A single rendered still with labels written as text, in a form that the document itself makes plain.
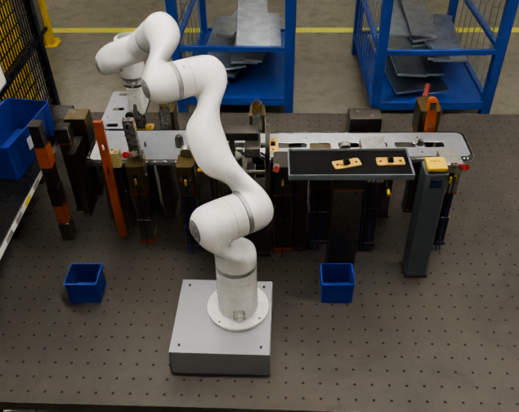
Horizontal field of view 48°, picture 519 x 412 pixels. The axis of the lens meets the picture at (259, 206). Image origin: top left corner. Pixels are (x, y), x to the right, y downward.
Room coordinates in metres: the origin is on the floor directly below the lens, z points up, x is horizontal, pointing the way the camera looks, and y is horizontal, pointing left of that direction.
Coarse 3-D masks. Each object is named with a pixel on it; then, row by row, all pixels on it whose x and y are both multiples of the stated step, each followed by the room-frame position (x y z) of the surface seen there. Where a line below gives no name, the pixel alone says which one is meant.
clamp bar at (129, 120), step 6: (126, 114) 1.66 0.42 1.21; (132, 114) 1.66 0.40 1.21; (126, 120) 1.62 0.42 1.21; (132, 120) 1.62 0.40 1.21; (126, 126) 1.61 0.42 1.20; (132, 126) 1.62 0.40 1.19; (126, 132) 1.62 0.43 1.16; (132, 132) 1.62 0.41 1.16; (126, 138) 1.63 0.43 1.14; (132, 138) 1.63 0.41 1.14; (132, 144) 1.63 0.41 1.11; (138, 144) 1.64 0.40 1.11; (132, 150) 1.66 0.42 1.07; (138, 150) 1.64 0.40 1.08
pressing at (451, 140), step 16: (96, 144) 1.81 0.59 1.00; (112, 144) 1.81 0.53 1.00; (160, 144) 1.80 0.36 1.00; (336, 144) 1.77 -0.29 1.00; (448, 144) 1.75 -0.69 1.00; (464, 144) 1.75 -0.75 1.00; (96, 160) 1.70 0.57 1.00; (160, 160) 1.69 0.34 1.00; (176, 160) 1.69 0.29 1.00; (272, 160) 1.68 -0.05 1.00; (416, 160) 1.66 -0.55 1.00; (464, 160) 1.66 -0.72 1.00
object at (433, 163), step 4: (424, 160) 1.45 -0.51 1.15; (428, 160) 1.44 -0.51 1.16; (432, 160) 1.43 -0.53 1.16; (436, 160) 1.43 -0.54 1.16; (440, 160) 1.43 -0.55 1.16; (444, 160) 1.43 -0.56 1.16; (428, 164) 1.41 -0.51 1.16; (432, 164) 1.41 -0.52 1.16; (436, 164) 1.41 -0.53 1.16; (440, 164) 1.41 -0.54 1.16; (444, 164) 1.41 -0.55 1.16; (428, 168) 1.40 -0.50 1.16; (432, 168) 1.40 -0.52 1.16; (436, 168) 1.39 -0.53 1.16; (440, 168) 1.39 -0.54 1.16; (444, 168) 1.39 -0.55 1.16; (448, 168) 1.39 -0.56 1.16
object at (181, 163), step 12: (180, 156) 1.62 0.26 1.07; (192, 156) 1.62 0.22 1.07; (180, 168) 1.56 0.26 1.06; (192, 168) 1.56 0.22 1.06; (180, 180) 1.55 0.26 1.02; (192, 180) 1.56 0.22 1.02; (180, 192) 1.56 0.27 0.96; (192, 192) 1.56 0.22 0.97; (192, 204) 1.55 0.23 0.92; (192, 240) 1.55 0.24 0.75; (192, 252) 1.54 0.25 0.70
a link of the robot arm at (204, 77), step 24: (192, 72) 1.39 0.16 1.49; (216, 72) 1.41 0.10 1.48; (216, 96) 1.36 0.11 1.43; (192, 120) 1.32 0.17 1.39; (216, 120) 1.32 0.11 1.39; (192, 144) 1.29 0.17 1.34; (216, 144) 1.28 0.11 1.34; (216, 168) 1.24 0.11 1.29; (240, 168) 1.26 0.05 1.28; (240, 192) 1.22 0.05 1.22; (264, 192) 1.23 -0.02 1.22; (264, 216) 1.18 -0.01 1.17
